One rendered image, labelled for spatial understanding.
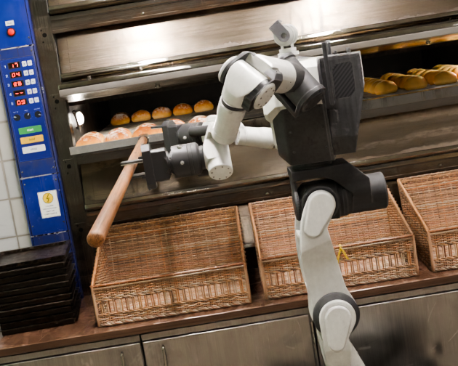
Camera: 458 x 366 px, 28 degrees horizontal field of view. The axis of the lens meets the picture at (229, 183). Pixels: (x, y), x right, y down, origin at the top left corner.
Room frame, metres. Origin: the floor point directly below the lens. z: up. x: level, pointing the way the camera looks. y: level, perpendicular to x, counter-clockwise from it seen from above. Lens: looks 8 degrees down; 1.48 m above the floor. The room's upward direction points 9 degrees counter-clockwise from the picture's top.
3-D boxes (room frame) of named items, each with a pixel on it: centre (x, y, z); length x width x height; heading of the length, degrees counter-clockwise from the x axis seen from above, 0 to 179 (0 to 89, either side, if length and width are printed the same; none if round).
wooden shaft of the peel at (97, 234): (2.37, 0.26, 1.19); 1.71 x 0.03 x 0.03; 1
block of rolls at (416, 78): (4.06, -0.89, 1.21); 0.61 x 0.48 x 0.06; 1
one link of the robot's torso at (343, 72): (2.73, -0.30, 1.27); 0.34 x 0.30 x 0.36; 170
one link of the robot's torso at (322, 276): (2.74, -0.25, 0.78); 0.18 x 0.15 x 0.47; 1
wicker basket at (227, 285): (3.34, 0.26, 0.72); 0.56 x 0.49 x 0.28; 90
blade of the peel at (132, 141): (3.49, 0.28, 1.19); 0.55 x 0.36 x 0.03; 91
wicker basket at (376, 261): (3.35, -0.34, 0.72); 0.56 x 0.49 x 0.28; 90
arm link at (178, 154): (2.43, 0.16, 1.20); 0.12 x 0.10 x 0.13; 91
